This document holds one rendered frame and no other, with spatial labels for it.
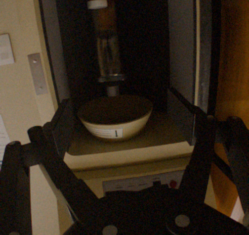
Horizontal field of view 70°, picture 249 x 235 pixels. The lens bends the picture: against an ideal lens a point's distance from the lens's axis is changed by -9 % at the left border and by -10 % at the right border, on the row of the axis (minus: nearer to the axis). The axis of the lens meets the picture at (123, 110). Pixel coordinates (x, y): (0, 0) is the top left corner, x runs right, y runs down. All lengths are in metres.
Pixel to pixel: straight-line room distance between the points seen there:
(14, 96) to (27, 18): 0.57
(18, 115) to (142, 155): 0.63
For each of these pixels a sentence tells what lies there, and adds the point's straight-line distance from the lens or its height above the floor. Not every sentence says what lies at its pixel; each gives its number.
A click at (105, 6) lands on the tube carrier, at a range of 0.38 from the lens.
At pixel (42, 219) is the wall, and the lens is 1.35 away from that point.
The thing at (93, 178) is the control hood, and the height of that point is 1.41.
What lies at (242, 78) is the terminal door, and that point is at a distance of 0.30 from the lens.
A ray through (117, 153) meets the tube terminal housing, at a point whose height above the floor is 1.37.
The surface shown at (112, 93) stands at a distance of 0.43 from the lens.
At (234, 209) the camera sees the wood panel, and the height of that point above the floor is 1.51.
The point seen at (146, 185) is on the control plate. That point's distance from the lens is 0.40.
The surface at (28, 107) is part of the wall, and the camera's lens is 0.88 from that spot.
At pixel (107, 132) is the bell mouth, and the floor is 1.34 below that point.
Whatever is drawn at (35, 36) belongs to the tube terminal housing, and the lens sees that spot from 0.34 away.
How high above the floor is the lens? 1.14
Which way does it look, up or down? 24 degrees up
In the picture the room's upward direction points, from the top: 175 degrees clockwise
